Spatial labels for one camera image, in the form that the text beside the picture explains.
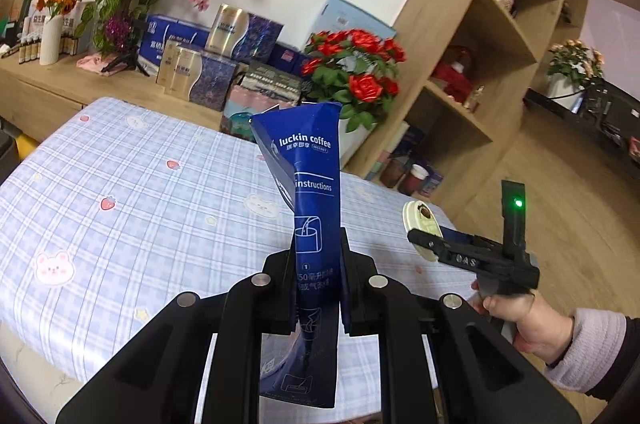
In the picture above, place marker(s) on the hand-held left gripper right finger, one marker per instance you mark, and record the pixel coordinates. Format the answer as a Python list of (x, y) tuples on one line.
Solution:
[(357, 289)]

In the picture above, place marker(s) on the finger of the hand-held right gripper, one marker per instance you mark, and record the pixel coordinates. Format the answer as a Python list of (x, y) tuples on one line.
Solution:
[(425, 242), (460, 235)]

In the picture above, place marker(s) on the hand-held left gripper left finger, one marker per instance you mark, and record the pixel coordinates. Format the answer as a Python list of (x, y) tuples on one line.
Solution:
[(280, 284)]

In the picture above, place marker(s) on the cream round lid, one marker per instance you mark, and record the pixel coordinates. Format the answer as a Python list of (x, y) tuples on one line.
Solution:
[(420, 219)]

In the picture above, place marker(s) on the dark blue coffee packet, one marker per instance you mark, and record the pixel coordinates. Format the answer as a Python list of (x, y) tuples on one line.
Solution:
[(315, 164)]

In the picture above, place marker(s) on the person's right hand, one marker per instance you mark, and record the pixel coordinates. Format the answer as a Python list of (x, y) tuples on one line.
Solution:
[(530, 324)]

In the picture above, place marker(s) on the small blue pink box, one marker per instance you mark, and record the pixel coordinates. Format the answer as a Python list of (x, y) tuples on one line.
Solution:
[(434, 183)]

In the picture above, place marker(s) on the red paper cup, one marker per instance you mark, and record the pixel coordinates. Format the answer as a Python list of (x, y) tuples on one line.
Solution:
[(412, 180)]

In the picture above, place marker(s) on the brown glass tumbler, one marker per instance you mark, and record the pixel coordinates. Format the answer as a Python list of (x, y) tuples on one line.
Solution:
[(392, 174)]

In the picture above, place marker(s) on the stack of pastel cups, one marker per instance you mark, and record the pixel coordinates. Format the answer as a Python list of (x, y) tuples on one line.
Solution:
[(377, 167)]

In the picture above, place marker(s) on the dark blue illustrated box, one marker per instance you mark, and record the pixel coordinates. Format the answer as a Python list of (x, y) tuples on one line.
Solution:
[(411, 142)]

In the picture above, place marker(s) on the white flower pot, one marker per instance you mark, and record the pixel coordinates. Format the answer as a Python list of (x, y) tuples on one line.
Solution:
[(355, 144)]

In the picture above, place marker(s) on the clear glass bottle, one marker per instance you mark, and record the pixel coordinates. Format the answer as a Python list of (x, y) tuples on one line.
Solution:
[(474, 99)]

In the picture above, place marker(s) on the blue checked tablecloth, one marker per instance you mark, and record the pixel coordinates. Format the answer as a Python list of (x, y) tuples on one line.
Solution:
[(150, 204)]

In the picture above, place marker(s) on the red gift basket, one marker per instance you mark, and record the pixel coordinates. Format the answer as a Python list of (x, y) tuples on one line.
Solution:
[(452, 72)]

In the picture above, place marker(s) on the black counter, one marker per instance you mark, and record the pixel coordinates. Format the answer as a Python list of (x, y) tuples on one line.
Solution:
[(600, 124)]

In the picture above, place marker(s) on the white square pot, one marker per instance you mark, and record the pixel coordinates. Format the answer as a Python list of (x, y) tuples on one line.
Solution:
[(562, 92)]

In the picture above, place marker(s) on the red rose plant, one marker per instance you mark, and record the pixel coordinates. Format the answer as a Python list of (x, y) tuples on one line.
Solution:
[(360, 74)]

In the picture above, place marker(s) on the dark printed box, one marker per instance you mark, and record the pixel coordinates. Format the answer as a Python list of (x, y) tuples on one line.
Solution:
[(270, 79)]

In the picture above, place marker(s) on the peach rose plant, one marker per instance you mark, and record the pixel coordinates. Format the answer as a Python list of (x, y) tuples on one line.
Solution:
[(575, 62)]

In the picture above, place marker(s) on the silver blue gift box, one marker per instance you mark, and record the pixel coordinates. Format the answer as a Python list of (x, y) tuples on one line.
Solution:
[(200, 79), (240, 32)]

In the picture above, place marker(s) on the small dark blue box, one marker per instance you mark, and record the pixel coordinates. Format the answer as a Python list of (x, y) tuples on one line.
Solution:
[(289, 60)]

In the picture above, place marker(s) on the wooden shelf unit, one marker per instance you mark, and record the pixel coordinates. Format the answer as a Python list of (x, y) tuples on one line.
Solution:
[(430, 4)]

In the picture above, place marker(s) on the light blue large box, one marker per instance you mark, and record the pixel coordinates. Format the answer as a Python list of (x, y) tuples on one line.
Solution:
[(350, 12)]

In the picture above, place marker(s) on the blue carton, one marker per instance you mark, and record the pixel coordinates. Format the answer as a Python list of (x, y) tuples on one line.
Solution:
[(160, 39)]

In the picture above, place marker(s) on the black mini tripod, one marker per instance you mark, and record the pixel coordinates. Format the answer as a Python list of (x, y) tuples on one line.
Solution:
[(124, 57)]

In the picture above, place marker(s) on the pink cloth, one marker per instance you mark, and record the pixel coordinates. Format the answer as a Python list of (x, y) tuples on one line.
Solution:
[(95, 63)]

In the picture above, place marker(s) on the purple tinsel flowers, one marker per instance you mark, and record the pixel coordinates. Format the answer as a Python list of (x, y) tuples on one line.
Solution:
[(117, 32)]

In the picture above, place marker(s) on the wooden sideboard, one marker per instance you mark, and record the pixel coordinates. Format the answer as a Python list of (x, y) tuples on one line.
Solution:
[(45, 94)]

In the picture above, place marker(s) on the white ribbed vase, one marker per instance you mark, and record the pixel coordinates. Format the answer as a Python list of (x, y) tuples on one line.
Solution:
[(51, 42)]

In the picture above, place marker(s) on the row of small brown bottles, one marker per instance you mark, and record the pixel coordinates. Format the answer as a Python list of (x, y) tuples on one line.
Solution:
[(27, 49)]

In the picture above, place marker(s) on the green box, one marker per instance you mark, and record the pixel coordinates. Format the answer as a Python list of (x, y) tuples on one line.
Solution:
[(6, 30)]

